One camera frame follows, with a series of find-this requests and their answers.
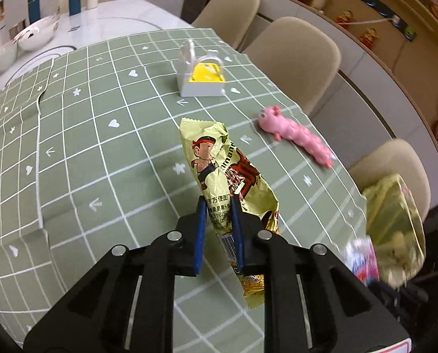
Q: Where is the yellow cartoon snack bag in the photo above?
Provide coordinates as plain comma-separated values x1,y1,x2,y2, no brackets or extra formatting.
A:
179,118,279,308

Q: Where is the trash bin yellow bag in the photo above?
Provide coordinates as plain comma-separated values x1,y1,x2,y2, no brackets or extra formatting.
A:
363,174,426,289

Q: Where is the green grid tablecloth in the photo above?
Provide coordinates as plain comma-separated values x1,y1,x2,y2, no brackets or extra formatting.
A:
0,29,366,345

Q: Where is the beige chair near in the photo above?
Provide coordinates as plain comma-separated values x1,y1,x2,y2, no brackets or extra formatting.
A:
348,139,431,222

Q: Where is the beige chair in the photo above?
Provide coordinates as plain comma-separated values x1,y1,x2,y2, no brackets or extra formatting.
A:
192,0,260,49
243,17,342,115
348,139,431,222

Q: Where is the pink caterpillar toy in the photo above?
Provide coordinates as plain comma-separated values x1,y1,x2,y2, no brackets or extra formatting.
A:
257,106,333,168

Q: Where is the white box yellow toy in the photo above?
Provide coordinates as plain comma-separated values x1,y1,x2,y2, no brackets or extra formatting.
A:
175,39,225,97

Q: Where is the beige chair middle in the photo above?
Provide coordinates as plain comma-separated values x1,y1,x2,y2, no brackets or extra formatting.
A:
243,17,342,115

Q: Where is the white bowl small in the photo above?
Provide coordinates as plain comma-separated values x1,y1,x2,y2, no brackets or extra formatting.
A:
0,40,18,74

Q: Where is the white bowl large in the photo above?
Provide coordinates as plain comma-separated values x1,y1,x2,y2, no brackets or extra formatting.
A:
15,14,59,52

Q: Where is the wooden shelf cabinet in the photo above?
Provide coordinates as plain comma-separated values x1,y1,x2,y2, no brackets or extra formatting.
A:
259,0,438,201

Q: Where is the beige chair far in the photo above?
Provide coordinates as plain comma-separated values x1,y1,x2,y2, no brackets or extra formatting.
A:
192,0,260,49

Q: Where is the black power strip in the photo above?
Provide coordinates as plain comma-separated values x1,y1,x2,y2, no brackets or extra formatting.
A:
359,0,417,41

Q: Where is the teal bottle left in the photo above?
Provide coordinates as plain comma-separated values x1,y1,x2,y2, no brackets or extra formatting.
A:
27,0,41,24

